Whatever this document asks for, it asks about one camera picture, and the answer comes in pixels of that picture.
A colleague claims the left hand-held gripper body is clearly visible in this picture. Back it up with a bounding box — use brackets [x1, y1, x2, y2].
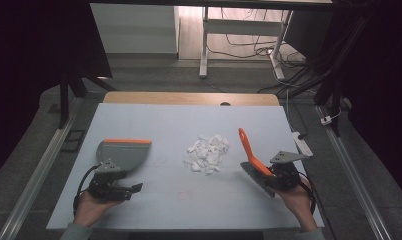
[87, 158, 130, 203]

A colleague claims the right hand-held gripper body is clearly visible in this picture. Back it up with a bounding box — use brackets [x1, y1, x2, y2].
[268, 150, 311, 192]

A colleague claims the orange brush with grey bristles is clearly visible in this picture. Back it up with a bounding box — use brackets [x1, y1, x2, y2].
[238, 127, 277, 199]

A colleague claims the grey dustpan with orange edge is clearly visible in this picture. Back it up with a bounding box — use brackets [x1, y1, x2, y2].
[95, 138, 153, 174]

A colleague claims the pile of white paper scraps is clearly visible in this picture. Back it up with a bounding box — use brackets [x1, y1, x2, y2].
[183, 134, 231, 176]

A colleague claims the person's left hand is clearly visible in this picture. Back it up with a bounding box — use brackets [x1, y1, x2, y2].
[72, 190, 123, 228]

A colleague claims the person's right hand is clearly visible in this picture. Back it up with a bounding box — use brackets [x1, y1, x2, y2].
[270, 176, 318, 233]

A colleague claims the white power strip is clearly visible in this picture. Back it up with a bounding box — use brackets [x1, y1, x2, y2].
[291, 131, 314, 158]

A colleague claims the pale blue table mat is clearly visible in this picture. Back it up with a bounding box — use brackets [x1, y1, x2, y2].
[46, 102, 325, 232]

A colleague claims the black stand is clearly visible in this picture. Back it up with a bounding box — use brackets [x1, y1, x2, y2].
[57, 66, 118, 130]
[313, 71, 344, 138]

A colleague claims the wooden table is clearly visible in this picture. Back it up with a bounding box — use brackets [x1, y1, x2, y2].
[102, 91, 281, 107]

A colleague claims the white cabinet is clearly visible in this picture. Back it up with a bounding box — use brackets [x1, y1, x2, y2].
[89, 3, 180, 55]

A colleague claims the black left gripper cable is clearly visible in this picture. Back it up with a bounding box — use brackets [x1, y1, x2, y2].
[72, 164, 101, 216]

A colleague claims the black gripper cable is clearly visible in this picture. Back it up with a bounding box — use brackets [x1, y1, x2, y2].
[72, 164, 101, 216]
[298, 171, 317, 215]

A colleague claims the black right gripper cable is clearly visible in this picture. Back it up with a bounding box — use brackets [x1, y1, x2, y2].
[298, 171, 317, 215]

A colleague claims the aluminium rail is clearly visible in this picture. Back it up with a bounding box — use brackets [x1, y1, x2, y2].
[0, 98, 84, 240]
[314, 104, 393, 240]

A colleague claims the bundle of black floor cables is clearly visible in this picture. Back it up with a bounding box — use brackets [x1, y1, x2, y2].
[207, 8, 327, 96]

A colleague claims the white desk frame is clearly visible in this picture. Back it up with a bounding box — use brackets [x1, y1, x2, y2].
[198, 6, 294, 81]

